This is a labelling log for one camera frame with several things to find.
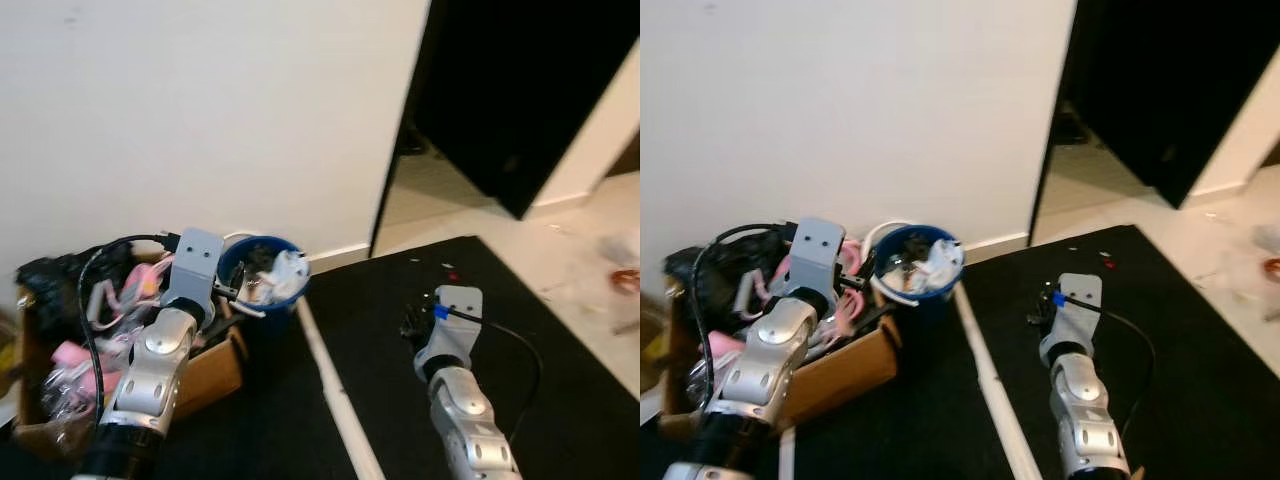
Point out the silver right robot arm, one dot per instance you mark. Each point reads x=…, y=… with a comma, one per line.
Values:
x=1085, y=420
x=465, y=420

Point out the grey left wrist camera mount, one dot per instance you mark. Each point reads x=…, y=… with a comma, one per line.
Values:
x=818, y=250
x=195, y=260

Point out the white tape strip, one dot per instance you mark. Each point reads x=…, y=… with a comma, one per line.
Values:
x=787, y=455
x=990, y=390
x=335, y=400

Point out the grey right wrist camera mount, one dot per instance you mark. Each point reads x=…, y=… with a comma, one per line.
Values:
x=458, y=335
x=1075, y=320

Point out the white crumpled paper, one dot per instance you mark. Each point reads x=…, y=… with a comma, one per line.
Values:
x=288, y=270
x=940, y=262

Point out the pink plastic wrapper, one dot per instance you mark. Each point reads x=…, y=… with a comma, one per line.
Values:
x=75, y=355
x=725, y=347

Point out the black floor mat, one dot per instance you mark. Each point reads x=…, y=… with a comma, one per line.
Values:
x=1010, y=330
x=380, y=330

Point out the cardboard box full of trash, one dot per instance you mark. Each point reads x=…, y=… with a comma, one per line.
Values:
x=215, y=375
x=850, y=370

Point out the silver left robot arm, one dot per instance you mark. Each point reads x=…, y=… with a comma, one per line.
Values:
x=150, y=370
x=770, y=360

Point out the blue rubbish bucket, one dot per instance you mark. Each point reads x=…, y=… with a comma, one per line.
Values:
x=297, y=290
x=952, y=288

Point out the black door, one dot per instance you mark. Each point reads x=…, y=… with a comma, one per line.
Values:
x=500, y=90
x=1150, y=90

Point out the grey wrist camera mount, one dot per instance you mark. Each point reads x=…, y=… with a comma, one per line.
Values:
x=458, y=335
x=818, y=250
x=1075, y=320
x=195, y=260

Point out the black plastic bag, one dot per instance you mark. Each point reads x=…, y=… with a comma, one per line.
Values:
x=50, y=275
x=740, y=265

